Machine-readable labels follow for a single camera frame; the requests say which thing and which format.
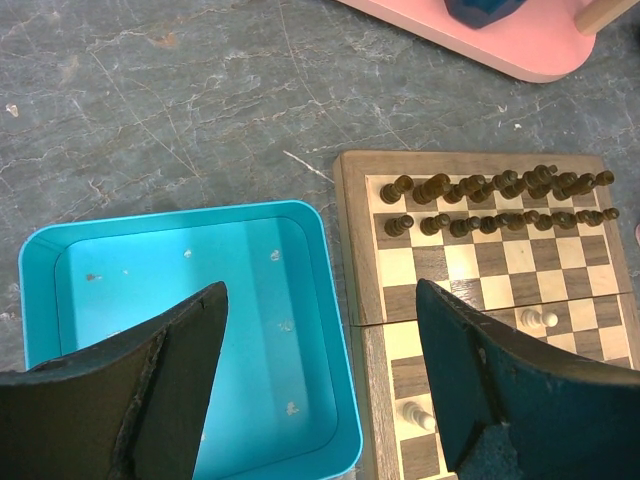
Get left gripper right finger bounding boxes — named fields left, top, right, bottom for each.
left=416, top=279, right=639, bottom=479

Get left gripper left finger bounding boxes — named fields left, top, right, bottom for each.
left=1, top=282, right=228, bottom=479

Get white chess pawn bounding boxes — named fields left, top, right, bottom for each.
left=402, top=401, right=436, bottom=433
left=520, top=309, right=559, bottom=329

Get wooden chess board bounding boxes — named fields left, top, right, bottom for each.
left=334, top=150, right=639, bottom=479

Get blue plastic bin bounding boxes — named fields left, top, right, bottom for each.
left=18, top=200, right=363, bottom=479

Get pink three-tier shelf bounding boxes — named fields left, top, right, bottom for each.
left=334, top=0, right=640, bottom=85

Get dark blue mug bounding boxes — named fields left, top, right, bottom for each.
left=444, top=0, right=525, bottom=29

